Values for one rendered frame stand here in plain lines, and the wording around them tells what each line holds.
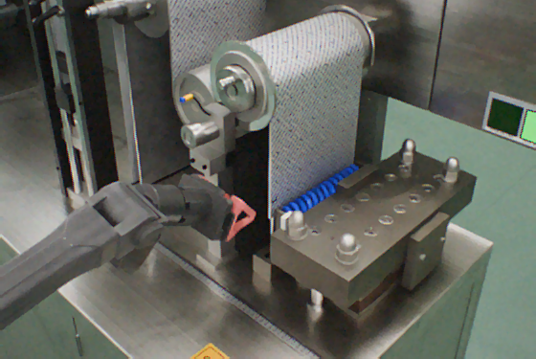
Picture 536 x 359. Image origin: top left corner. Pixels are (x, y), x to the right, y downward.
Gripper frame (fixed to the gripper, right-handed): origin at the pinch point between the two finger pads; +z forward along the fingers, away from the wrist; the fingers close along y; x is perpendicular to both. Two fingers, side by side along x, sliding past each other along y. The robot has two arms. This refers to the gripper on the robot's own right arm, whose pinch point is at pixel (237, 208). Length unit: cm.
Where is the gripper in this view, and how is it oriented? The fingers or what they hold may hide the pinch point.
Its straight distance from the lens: 98.5
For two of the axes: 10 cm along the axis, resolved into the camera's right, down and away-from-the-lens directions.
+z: 6.0, 0.9, 7.9
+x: 3.5, -9.2, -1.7
